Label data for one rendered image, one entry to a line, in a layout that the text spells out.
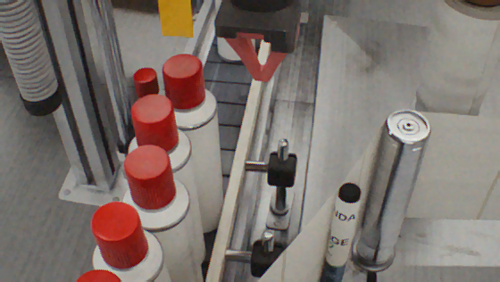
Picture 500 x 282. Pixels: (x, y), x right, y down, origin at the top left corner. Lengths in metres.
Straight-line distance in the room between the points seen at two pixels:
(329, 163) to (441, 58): 0.18
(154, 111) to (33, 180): 0.36
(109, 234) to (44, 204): 0.37
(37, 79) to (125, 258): 0.15
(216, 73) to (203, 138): 0.29
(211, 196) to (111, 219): 0.20
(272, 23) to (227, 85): 0.29
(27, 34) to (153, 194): 0.15
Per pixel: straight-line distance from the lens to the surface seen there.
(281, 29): 0.46
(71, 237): 0.69
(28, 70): 0.44
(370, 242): 0.55
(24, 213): 0.73
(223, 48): 0.78
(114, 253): 0.37
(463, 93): 0.67
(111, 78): 0.55
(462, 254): 0.62
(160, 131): 0.43
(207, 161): 0.52
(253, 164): 0.62
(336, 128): 0.70
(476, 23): 0.61
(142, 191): 0.40
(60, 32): 0.56
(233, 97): 0.74
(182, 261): 0.46
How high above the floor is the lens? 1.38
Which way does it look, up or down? 46 degrees down
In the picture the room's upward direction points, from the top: 1 degrees counter-clockwise
